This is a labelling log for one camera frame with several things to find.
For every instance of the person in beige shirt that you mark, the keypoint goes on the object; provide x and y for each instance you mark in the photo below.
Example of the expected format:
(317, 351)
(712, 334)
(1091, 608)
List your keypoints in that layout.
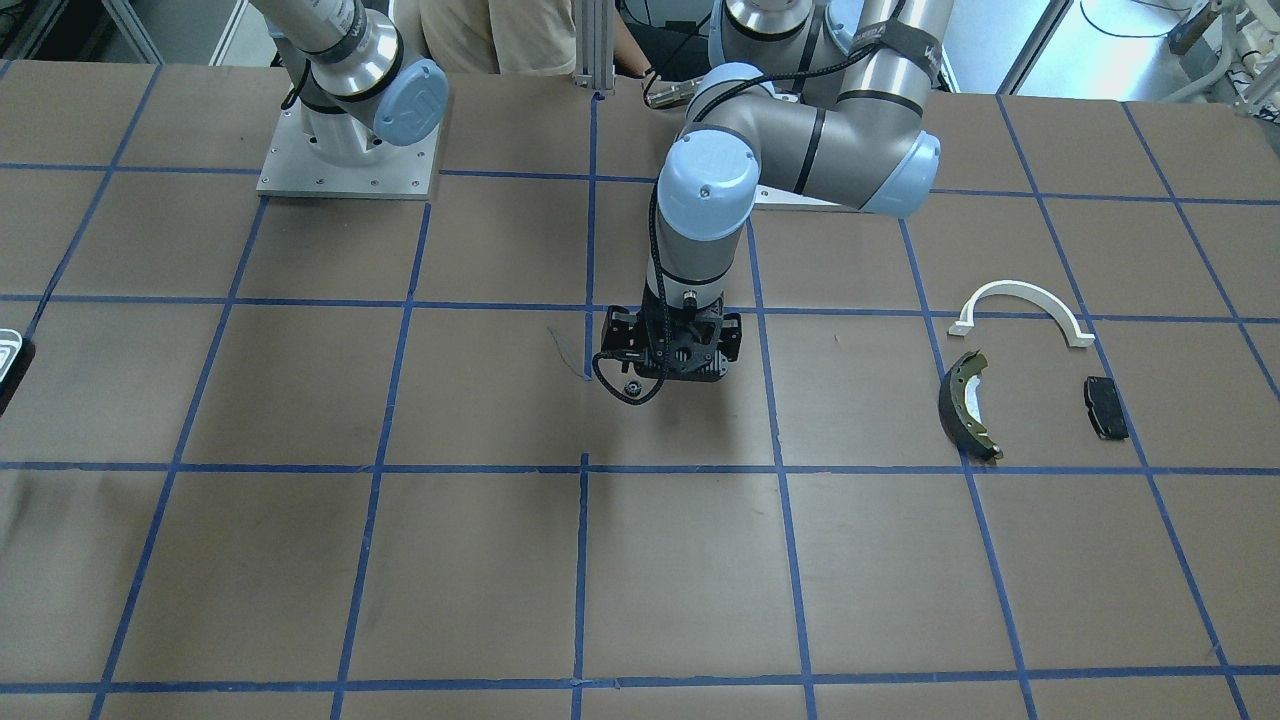
(517, 38)

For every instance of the green brake shoe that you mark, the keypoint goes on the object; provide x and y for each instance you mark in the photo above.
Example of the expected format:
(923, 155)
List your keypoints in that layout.
(959, 408)

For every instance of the aluminium frame post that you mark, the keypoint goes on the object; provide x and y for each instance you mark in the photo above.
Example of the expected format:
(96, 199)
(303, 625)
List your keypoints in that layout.
(594, 45)

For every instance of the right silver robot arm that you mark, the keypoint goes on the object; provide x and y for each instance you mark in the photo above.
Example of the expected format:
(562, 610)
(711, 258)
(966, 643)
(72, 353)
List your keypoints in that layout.
(357, 88)

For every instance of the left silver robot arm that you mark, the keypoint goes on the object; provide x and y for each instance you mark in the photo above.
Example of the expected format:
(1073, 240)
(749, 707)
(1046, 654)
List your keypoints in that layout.
(824, 99)

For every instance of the black brake pad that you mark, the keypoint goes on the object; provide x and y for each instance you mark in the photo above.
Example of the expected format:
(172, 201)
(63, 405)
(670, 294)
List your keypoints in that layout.
(1104, 407)

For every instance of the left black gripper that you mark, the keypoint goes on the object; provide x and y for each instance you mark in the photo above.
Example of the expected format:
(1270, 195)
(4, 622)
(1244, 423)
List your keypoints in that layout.
(617, 340)

